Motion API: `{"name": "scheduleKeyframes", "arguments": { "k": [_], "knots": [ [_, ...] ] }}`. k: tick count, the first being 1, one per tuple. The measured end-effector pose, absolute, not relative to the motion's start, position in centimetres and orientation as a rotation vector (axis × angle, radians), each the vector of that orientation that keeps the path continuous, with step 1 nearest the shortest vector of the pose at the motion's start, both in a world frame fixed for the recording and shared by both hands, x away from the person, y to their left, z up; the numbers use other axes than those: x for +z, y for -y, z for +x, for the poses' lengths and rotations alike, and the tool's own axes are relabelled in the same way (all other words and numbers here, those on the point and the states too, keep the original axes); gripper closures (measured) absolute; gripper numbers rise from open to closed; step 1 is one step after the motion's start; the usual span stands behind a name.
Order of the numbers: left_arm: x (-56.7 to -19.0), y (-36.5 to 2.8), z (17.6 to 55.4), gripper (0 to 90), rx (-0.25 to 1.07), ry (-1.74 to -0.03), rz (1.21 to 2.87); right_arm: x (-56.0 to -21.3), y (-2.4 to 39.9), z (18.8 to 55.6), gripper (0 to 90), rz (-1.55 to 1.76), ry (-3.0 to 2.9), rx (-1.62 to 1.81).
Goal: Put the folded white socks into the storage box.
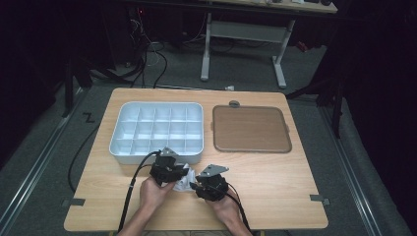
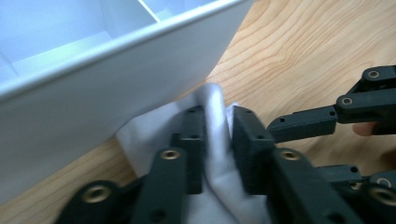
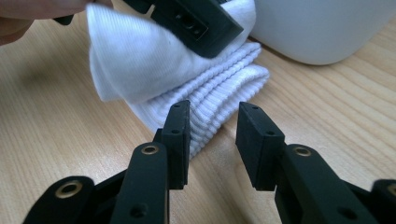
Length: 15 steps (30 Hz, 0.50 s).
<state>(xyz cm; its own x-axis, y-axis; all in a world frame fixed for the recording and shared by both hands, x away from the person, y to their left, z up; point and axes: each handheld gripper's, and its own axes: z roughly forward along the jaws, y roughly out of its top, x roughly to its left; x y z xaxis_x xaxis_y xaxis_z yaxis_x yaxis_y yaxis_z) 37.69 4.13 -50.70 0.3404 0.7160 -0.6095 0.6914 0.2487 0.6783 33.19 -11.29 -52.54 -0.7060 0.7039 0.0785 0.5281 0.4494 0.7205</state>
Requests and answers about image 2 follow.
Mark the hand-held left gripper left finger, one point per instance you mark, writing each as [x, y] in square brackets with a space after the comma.
[194, 165]

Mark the white plastic organizer box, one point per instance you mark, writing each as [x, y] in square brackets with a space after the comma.
[93, 93]

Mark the white ribbed sock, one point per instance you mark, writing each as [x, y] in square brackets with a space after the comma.
[218, 130]

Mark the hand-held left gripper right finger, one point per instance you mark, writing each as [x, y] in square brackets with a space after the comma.
[252, 161]

